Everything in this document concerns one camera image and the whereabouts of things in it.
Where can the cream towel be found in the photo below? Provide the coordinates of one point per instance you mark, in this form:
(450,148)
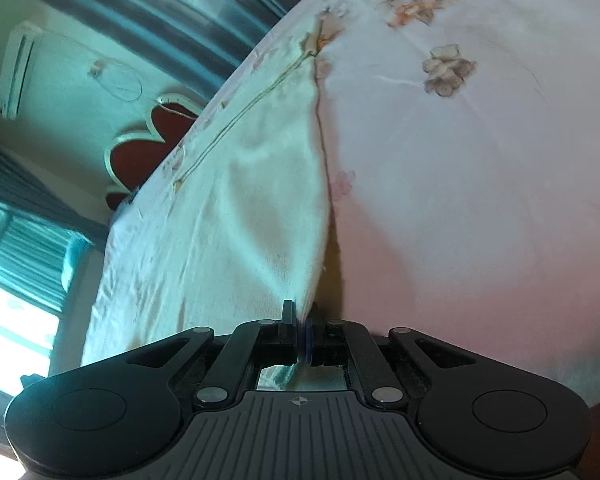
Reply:
(280,200)

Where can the wall socket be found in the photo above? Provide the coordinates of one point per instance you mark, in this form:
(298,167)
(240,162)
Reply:
(97,70)

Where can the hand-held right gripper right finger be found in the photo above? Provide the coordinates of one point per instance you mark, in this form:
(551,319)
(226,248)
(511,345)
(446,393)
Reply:
(314,340)

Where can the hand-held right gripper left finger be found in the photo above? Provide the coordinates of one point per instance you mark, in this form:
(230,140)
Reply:
(290,332)

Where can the pink floral bed sheet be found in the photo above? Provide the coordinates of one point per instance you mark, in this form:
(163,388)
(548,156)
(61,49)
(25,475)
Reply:
(455,185)

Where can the narrow blue-grey curtain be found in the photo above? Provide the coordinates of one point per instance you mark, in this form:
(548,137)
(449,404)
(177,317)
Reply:
(25,180)

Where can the white air conditioner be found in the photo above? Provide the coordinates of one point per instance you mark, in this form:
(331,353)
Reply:
(17,70)

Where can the wide blue-grey curtain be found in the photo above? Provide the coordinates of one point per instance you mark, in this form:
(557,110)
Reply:
(155,10)

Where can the window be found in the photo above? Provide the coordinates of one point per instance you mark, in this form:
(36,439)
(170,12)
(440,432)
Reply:
(15,300)

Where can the red heart-shaped headboard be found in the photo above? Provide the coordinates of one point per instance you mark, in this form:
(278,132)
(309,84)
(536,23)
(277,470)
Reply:
(140,155)

